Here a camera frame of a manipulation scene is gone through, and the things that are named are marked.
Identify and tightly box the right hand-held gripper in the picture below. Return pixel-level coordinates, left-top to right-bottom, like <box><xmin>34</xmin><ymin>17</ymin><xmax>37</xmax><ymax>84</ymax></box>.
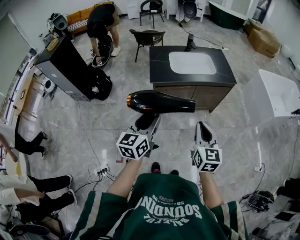
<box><xmin>191</xmin><ymin>121</ymin><xmax>223</xmax><ymax>174</ymax></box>

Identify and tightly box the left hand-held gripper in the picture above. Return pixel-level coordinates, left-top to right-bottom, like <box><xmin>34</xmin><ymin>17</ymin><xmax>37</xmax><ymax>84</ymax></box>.
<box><xmin>116</xmin><ymin>114</ymin><xmax>161</xmax><ymax>162</ymax></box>

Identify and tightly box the black orange hair dryer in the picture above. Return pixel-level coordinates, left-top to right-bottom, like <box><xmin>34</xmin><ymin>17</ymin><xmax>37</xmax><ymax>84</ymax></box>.
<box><xmin>127</xmin><ymin>90</ymin><xmax>196</xmax><ymax>130</ymax></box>

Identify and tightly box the black vanity cabinet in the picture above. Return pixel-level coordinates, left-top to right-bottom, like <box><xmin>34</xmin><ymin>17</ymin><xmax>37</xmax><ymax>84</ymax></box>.
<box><xmin>149</xmin><ymin>45</ymin><xmax>237</xmax><ymax>113</ymax></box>

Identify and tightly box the person's right forearm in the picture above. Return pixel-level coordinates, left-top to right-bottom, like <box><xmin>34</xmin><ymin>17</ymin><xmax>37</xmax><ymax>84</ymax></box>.
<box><xmin>199</xmin><ymin>171</ymin><xmax>226</xmax><ymax>210</ymax></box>

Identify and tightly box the person's left forearm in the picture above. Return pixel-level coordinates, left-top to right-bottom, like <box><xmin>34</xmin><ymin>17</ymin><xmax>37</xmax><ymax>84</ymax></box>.
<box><xmin>106</xmin><ymin>157</ymin><xmax>143</xmax><ymax>203</ymax></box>

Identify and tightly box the black backpack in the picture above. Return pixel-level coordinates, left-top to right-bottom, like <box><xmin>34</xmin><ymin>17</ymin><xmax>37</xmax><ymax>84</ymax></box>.
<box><xmin>90</xmin><ymin>67</ymin><xmax>113</xmax><ymax>101</ymax></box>

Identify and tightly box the black open equipment case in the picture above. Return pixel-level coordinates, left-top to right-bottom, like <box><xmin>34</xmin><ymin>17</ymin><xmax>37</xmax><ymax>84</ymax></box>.
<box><xmin>91</xmin><ymin>35</ymin><xmax>114</xmax><ymax>68</ymax></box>

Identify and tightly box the white bathtub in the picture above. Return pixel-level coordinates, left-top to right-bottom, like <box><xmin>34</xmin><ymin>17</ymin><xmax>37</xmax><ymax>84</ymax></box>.
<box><xmin>243</xmin><ymin>69</ymin><xmax>300</xmax><ymax>125</ymax></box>

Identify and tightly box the person's green printed shirt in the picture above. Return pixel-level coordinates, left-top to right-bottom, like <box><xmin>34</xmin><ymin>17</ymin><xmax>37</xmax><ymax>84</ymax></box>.
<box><xmin>70</xmin><ymin>173</ymin><xmax>249</xmax><ymax>240</ymax></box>

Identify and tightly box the dark round-back chair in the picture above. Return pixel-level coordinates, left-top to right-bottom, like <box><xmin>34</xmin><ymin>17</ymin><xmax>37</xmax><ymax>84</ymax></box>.
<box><xmin>128</xmin><ymin>29</ymin><xmax>166</xmax><ymax>63</ymax></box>
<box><xmin>140</xmin><ymin>0</ymin><xmax>165</xmax><ymax>30</ymax></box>

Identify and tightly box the black faucet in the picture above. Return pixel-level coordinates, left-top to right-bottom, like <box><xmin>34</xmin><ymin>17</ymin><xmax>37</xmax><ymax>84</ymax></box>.
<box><xmin>185</xmin><ymin>33</ymin><xmax>198</xmax><ymax>52</ymax></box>

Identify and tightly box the tall black cabinet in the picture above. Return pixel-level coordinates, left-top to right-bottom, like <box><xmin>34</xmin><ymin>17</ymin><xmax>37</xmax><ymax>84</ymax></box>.
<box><xmin>34</xmin><ymin>35</ymin><xmax>99</xmax><ymax>102</ymax></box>

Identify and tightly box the small white round device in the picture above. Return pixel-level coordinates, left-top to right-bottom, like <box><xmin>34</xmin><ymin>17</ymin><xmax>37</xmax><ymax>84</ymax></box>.
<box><xmin>42</xmin><ymin>76</ymin><xmax>56</xmax><ymax>99</ymax></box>

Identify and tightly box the large cardboard box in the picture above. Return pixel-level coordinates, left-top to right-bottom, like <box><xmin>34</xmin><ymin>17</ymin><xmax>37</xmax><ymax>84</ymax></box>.
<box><xmin>248</xmin><ymin>28</ymin><xmax>282</xmax><ymax>59</ymax></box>

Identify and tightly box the white water dispenser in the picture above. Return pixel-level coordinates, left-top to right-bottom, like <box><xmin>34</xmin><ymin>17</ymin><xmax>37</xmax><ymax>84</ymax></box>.
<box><xmin>127</xmin><ymin>0</ymin><xmax>140</xmax><ymax>20</ymax></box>

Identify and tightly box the green bathtub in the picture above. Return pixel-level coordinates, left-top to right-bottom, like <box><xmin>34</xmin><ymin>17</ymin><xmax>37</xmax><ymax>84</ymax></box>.
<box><xmin>208</xmin><ymin>0</ymin><xmax>249</xmax><ymax>30</ymax></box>

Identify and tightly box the wooden table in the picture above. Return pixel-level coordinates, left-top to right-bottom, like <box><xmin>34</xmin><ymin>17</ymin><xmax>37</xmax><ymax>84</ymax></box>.
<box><xmin>14</xmin><ymin>72</ymin><xmax>41</xmax><ymax>118</ymax></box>

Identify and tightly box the small flat cardboard box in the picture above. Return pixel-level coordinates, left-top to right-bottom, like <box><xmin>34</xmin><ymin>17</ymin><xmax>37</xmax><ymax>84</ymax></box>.
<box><xmin>45</xmin><ymin>38</ymin><xmax>60</xmax><ymax>51</ymax></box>

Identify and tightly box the orange sofa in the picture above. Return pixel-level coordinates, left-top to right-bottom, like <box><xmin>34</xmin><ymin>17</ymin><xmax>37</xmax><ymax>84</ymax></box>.
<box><xmin>66</xmin><ymin>2</ymin><xmax>118</xmax><ymax>37</ymax></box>

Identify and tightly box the white grey pod machine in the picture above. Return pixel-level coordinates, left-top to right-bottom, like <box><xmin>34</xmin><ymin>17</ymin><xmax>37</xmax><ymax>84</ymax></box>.
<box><xmin>46</xmin><ymin>13</ymin><xmax>69</xmax><ymax>38</ymax></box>

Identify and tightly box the black headset with cables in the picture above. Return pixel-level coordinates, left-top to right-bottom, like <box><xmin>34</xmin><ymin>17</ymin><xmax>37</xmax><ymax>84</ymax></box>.
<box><xmin>241</xmin><ymin>189</ymin><xmax>275</xmax><ymax>213</ymax></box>

